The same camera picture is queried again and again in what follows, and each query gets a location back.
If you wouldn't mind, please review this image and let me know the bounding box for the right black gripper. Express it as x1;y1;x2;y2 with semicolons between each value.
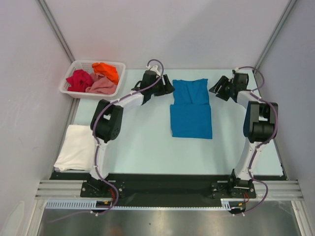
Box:
209;76;236;101

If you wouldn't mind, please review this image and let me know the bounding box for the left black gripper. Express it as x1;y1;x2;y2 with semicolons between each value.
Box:
150;75;175;97

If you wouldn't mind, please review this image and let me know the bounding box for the blue t-shirt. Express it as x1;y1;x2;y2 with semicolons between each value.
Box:
170;79;213;139

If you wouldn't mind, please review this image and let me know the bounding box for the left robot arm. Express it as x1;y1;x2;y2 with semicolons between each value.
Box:
80;69;175;198

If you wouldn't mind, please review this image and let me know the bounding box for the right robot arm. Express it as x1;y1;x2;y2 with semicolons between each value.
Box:
209;70;278;199

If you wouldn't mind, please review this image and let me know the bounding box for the orange crumpled t-shirt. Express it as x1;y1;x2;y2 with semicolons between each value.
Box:
92;62;119;85

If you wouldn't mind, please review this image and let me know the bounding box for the pink crumpled t-shirt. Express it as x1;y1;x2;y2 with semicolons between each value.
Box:
85;73;117;95

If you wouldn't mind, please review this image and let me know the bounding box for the magenta crumpled t-shirt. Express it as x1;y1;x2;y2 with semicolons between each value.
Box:
66;69;94;92

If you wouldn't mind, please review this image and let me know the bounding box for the white plastic basket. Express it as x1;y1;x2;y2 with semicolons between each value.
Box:
60;60;126;100

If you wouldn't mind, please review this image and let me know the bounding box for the white folded t-shirt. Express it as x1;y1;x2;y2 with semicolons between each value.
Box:
54;124;95;171

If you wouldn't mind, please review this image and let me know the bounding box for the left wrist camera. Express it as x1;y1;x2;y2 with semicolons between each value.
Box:
146;64;159;73

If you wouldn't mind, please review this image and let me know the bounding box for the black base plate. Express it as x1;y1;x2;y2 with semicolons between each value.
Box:
50;172;285;206

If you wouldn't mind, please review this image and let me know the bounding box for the right corner aluminium post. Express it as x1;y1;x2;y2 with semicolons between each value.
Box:
254;0;299;69

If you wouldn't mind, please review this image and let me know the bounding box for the aluminium frame rail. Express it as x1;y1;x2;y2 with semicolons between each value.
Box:
35;180;304;201

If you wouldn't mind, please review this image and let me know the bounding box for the white slotted cable duct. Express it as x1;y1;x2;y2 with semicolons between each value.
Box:
45;199;245;211

